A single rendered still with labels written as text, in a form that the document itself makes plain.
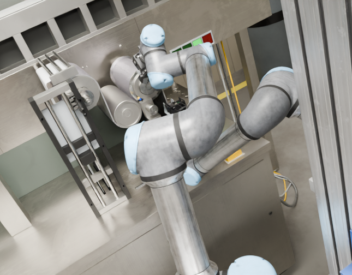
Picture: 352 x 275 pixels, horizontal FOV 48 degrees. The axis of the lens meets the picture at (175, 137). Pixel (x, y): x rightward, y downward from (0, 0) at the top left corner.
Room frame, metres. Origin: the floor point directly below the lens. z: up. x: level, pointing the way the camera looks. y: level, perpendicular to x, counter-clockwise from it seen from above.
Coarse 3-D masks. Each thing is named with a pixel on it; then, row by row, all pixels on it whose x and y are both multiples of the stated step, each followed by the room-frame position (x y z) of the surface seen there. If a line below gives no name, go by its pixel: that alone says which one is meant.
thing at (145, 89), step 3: (141, 84) 1.48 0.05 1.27; (144, 84) 1.49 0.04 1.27; (147, 84) 1.49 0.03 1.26; (141, 87) 1.48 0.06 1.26; (144, 87) 1.49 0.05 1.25; (147, 87) 1.49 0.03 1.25; (150, 87) 1.50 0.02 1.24; (141, 90) 1.48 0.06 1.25; (144, 90) 1.48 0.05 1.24; (147, 90) 1.49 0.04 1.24; (150, 90) 1.49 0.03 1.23; (153, 90) 1.50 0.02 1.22; (144, 93) 1.48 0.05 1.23; (147, 93) 1.49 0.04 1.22; (150, 93) 1.49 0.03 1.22
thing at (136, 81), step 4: (136, 76) 1.50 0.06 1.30; (136, 80) 1.49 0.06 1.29; (136, 84) 1.49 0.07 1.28; (136, 88) 1.49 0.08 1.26; (136, 92) 1.49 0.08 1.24; (140, 92) 1.49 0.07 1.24; (156, 92) 1.51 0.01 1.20; (140, 96) 1.49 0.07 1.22; (144, 96) 1.49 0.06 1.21; (148, 96) 1.50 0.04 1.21; (152, 96) 1.50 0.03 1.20
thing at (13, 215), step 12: (0, 180) 1.37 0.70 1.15; (0, 192) 1.36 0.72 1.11; (12, 192) 1.43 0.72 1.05; (0, 204) 1.36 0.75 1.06; (12, 204) 1.37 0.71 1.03; (0, 216) 1.35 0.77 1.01; (12, 216) 1.36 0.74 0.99; (24, 216) 1.37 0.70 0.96; (12, 228) 1.35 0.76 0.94; (24, 228) 1.36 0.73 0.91
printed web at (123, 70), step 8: (72, 64) 1.65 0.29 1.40; (120, 64) 1.69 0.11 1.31; (128, 64) 1.64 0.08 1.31; (80, 72) 1.50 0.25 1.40; (112, 72) 1.73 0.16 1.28; (120, 72) 1.64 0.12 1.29; (128, 72) 1.57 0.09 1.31; (120, 80) 1.63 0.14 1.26; (128, 80) 1.54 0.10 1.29; (120, 88) 1.70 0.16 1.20; (128, 88) 1.54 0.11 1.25; (104, 104) 1.50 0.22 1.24; (104, 112) 1.59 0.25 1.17; (112, 120) 1.47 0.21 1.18; (96, 168) 1.57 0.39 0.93
